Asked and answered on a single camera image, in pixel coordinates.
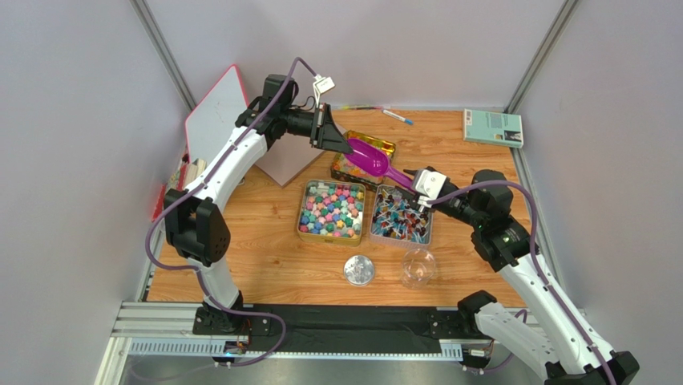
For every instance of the white board with red rim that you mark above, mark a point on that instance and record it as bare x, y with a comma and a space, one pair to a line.
210, 124

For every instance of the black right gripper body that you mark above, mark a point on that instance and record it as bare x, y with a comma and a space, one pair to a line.
421, 200

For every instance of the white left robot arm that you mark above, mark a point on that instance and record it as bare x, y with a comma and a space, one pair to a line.
194, 223

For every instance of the silver jar lid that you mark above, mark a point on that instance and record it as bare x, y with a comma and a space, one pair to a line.
359, 270

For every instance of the pink tin of lollipops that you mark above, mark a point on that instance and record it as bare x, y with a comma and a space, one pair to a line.
394, 222

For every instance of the teal book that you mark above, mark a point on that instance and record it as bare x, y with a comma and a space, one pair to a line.
495, 128

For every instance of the clear plastic jar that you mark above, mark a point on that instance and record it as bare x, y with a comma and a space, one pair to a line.
418, 268

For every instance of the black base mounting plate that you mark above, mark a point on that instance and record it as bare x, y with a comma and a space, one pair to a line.
340, 329

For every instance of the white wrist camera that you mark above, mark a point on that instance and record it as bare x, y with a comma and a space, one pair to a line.
322, 84
428, 183

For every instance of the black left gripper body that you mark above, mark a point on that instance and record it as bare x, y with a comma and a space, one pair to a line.
321, 118

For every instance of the stack of books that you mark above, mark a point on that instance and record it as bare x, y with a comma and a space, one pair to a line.
187, 171

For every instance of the white blue marker pen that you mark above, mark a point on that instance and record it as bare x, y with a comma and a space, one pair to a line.
397, 117

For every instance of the brown cardboard sheet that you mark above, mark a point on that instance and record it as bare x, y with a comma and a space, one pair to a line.
289, 151

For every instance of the gold tin of star candies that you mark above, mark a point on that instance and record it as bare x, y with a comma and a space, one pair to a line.
331, 212

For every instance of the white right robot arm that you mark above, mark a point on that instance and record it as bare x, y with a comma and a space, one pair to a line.
503, 217

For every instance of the purple plastic scoop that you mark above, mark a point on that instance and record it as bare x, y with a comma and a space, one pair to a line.
375, 162

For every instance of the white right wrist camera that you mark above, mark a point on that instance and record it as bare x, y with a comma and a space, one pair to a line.
428, 183

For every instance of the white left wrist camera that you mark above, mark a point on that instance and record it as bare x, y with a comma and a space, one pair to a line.
322, 84

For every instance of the gold tin of gummy candies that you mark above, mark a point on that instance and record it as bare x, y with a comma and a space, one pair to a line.
343, 170

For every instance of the yellow pink pen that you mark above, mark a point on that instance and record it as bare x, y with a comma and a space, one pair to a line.
363, 107

